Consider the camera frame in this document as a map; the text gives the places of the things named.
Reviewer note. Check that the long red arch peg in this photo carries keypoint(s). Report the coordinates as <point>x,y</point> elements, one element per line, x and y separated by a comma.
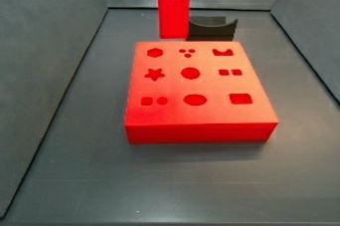
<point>174,18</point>

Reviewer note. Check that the red shape-sorting block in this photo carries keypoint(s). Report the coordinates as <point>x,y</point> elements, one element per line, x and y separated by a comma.
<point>195,92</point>

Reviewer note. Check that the black curved peg holder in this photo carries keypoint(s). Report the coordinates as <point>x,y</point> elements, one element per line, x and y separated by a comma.
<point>211,28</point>

